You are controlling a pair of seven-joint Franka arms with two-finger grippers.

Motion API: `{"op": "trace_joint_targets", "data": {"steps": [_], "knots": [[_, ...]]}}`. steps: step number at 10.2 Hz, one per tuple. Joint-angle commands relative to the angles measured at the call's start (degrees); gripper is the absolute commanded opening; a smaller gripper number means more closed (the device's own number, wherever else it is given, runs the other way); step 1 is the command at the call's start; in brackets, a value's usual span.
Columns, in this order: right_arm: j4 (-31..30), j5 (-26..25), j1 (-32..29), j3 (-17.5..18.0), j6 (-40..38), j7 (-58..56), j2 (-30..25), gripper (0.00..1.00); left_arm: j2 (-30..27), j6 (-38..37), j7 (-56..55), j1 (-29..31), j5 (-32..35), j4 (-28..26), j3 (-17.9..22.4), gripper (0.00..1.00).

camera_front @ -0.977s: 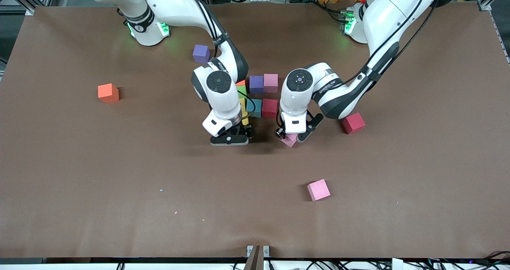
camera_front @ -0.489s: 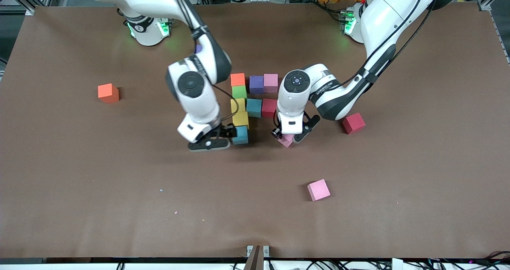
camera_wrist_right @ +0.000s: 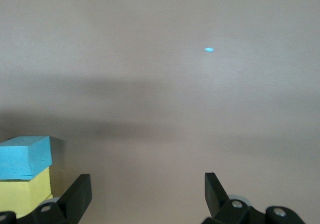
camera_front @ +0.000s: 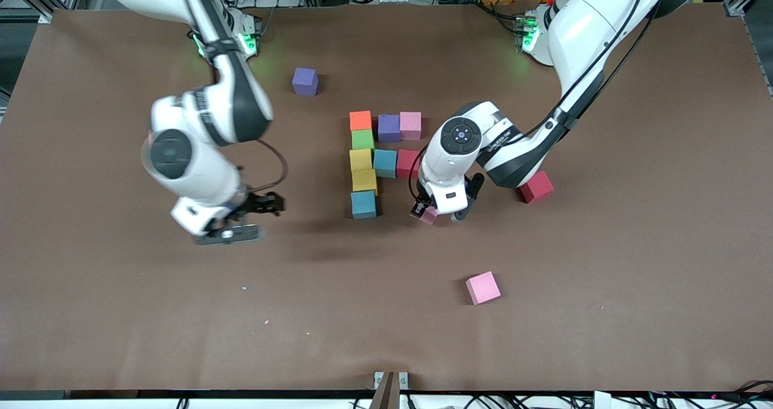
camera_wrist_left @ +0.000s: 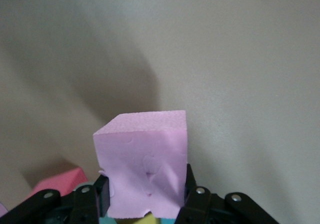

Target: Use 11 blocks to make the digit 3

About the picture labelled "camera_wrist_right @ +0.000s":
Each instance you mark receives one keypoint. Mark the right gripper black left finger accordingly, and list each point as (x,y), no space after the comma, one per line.
(72,199)

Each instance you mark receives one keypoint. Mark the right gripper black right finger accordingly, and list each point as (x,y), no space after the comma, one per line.
(216,199)

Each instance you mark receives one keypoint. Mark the yellow foam cube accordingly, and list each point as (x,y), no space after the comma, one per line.
(17,196)

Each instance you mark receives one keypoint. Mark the blue foam cube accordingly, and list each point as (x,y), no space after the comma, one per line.
(17,159)

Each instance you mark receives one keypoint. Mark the tiny blue foam crumb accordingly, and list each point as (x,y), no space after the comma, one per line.
(208,50)

